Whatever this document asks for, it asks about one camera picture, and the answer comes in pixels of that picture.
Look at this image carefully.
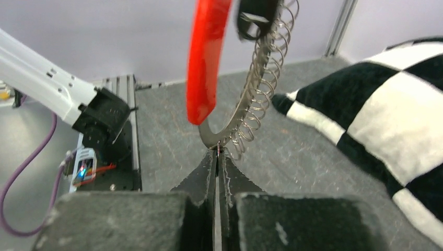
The key with black tag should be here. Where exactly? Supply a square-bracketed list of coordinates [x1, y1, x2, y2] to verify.
[236, 0, 282, 41]

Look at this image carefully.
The metal key organizer red handle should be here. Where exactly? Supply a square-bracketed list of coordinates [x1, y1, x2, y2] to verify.
[185, 1, 299, 160]

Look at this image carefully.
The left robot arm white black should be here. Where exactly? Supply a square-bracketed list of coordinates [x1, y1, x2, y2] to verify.
[1, 30, 132, 161]

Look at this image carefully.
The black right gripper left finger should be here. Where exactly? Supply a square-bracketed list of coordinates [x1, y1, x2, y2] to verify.
[32, 150, 216, 250]

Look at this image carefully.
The black white checkered pillow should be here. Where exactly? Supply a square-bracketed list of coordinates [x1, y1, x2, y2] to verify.
[271, 36, 442, 246]

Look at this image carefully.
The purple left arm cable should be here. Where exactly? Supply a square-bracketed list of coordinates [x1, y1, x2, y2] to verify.
[0, 112, 66, 237]

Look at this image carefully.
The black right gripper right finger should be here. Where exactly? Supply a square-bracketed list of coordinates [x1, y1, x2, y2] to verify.
[218, 149, 389, 250]

